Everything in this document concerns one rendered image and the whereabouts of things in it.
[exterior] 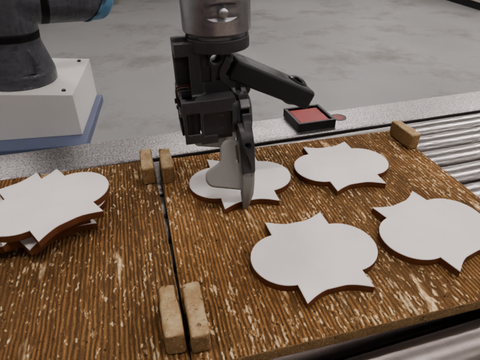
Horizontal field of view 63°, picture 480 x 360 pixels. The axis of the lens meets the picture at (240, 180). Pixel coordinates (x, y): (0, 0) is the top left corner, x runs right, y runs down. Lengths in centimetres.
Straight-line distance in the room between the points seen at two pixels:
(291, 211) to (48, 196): 30
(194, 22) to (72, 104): 48
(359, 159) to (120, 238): 36
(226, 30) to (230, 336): 30
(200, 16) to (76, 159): 37
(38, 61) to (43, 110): 10
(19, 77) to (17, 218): 44
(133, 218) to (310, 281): 23
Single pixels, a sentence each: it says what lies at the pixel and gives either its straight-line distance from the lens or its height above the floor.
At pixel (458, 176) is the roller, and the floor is 91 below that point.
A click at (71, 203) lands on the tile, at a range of 50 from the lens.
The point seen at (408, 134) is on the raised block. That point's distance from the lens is 69.
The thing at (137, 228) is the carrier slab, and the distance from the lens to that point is 50.
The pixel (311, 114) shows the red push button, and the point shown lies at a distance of 79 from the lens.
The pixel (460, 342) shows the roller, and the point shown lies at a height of 92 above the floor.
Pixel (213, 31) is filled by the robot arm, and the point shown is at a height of 115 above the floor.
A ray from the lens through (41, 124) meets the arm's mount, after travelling 90.
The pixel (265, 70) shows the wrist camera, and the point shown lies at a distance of 48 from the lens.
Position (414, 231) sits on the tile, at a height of 95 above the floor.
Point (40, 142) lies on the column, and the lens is 89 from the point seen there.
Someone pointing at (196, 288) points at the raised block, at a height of 96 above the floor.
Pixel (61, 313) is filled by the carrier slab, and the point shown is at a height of 94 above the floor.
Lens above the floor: 125
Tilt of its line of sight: 34 degrees down
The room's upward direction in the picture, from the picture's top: straight up
